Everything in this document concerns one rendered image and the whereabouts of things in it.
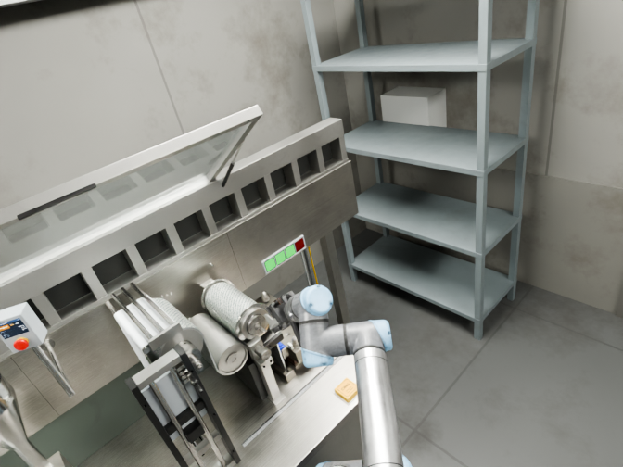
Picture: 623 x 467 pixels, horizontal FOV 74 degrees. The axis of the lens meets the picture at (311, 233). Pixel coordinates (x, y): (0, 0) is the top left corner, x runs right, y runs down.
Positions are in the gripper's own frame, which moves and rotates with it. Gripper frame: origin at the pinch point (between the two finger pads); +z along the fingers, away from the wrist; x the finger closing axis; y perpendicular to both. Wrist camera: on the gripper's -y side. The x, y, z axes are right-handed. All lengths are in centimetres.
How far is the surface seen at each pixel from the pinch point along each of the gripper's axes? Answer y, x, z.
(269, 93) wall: 127, -133, 111
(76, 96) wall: 153, -11, 88
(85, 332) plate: 35, 45, 35
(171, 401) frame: 0.9, 36.8, 7.7
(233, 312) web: 11.6, 4.5, 19.0
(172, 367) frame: 8.8, 32.3, -2.0
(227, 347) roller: 2.9, 12.9, 18.7
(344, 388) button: -35.5, -14.4, 21.3
